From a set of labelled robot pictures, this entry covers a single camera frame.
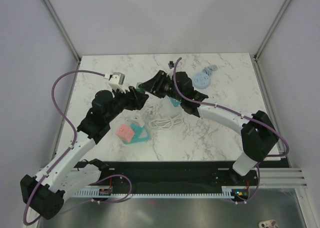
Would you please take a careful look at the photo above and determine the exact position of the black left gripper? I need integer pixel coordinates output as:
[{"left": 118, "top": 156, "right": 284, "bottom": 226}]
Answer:
[{"left": 106, "top": 85, "right": 149, "bottom": 123}]

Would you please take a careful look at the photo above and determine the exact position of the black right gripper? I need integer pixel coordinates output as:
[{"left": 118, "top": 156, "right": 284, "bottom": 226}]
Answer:
[{"left": 139, "top": 70, "right": 184, "bottom": 103}]

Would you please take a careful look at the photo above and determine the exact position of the green plug adapter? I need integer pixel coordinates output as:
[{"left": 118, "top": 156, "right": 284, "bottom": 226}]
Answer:
[{"left": 136, "top": 82, "right": 145, "bottom": 94}]

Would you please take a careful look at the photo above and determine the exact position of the white charger plug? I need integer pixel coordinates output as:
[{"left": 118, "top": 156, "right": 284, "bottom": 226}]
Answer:
[{"left": 130, "top": 112, "right": 145, "bottom": 128}]

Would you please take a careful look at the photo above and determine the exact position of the blue rectangular power strip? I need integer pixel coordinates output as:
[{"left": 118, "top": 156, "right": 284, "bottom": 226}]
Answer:
[{"left": 169, "top": 97, "right": 181, "bottom": 108}]

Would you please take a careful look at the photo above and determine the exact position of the teal triangular power strip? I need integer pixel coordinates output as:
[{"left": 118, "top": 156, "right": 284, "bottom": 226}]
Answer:
[{"left": 123, "top": 122, "right": 150, "bottom": 145}]

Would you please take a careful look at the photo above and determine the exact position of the pink cube socket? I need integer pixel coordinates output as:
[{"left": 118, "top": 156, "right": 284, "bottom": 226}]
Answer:
[{"left": 116, "top": 124, "right": 135, "bottom": 143}]

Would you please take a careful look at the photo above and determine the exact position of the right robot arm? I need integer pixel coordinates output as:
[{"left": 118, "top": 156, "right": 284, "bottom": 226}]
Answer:
[{"left": 138, "top": 70, "right": 279, "bottom": 185}]

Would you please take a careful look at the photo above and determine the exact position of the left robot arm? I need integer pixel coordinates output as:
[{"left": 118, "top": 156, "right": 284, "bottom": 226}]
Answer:
[{"left": 20, "top": 86, "right": 149, "bottom": 220}]

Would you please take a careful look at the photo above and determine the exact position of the blue round power strip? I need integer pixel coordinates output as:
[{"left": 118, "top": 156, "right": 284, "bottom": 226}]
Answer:
[{"left": 192, "top": 72, "right": 211, "bottom": 90}]

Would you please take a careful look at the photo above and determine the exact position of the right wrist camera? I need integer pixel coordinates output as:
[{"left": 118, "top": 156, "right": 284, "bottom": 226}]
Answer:
[{"left": 168, "top": 60, "right": 175, "bottom": 73}]

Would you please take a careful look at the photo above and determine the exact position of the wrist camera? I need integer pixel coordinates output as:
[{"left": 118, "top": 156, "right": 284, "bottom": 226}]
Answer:
[
  {"left": 108, "top": 72, "right": 125, "bottom": 93},
  {"left": 168, "top": 60, "right": 175, "bottom": 73}
]

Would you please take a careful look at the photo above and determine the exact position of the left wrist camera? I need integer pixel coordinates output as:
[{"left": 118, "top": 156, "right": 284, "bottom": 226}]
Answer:
[{"left": 108, "top": 72, "right": 125, "bottom": 93}]

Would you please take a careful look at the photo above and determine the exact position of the white coiled power cord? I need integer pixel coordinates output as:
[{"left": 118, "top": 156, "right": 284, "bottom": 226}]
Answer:
[{"left": 147, "top": 106, "right": 184, "bottom": 131}]

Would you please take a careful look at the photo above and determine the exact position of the grey coiled cord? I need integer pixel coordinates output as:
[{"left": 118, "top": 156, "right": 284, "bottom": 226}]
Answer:
[{"left": 202, "top": 64, "right": 219, "bottom": 75}]

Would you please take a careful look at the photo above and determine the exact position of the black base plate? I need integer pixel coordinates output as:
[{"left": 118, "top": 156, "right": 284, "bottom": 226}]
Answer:
[{"left": 74, "top": 158, "right": 261, "bottom": 195}]

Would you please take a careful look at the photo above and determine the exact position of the right aluminium frame post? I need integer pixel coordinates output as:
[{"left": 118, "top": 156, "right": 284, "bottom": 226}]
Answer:
[{"left": 253, "top": 0, "right": 301, "bottom": 61}]

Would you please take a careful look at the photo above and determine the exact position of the aluminium frame post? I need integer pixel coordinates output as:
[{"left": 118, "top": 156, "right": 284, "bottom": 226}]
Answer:
[
  {"left": 41, "top": 0, "right": 81, "bottom": 64},
  {"left": 253, "top": 0, "right": 301, "bottom": 61}
]

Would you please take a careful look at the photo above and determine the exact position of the white cable duct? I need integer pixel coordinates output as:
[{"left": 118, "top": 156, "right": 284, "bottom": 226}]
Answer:
[{"left": 71, "top": 185, "right": 234, "bottom": 199}]

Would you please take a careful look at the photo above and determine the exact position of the left aluminium frame post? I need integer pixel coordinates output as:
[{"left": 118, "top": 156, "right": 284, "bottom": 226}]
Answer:
[{"left": 41, "top": 0, "right": 81, "bottom": 64}]

